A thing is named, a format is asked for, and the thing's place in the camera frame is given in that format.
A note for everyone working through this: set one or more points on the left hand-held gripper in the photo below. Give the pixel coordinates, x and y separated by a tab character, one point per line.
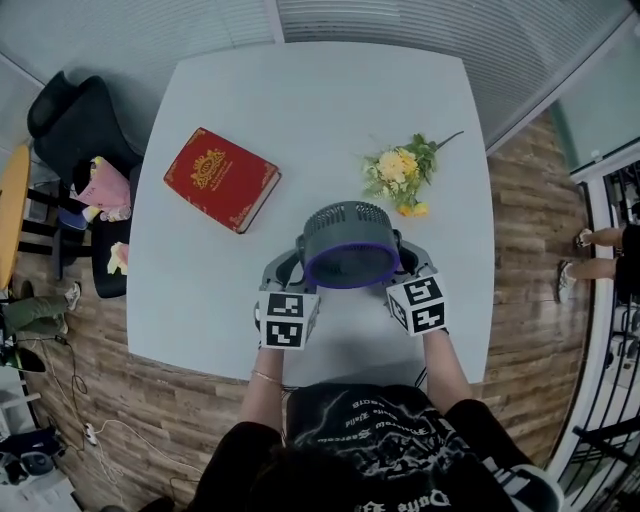
287	320

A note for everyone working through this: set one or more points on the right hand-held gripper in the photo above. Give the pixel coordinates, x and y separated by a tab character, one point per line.
420	307

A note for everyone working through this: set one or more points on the purple grey small desk fan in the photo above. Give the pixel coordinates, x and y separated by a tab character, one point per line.
347	230

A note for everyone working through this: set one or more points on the person's left forearm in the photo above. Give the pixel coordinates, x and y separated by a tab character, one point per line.
265	400

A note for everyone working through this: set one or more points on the person's right forearm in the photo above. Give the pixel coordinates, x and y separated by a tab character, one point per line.
447	370

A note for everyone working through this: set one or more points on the yellow flower bouquet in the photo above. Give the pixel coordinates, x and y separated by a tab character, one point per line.
397	167

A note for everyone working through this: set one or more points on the red hardcover book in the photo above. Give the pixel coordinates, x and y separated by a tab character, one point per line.
220	177

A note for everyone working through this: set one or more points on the pale yellow pink flower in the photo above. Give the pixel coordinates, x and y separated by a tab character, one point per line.
118	257

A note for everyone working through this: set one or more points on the person's black printed shirt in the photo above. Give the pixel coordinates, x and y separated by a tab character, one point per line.
380	450

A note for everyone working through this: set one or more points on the black metal railing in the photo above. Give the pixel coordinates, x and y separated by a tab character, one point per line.
600	380

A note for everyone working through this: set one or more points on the glass door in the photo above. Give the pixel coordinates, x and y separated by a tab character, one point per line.
600	115

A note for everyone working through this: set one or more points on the white power strip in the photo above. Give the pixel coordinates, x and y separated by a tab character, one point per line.
90	434

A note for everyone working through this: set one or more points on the black office chair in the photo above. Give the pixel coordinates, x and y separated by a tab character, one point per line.
75	125

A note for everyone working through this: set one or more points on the round wooden table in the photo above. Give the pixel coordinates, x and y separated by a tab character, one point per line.
12	215

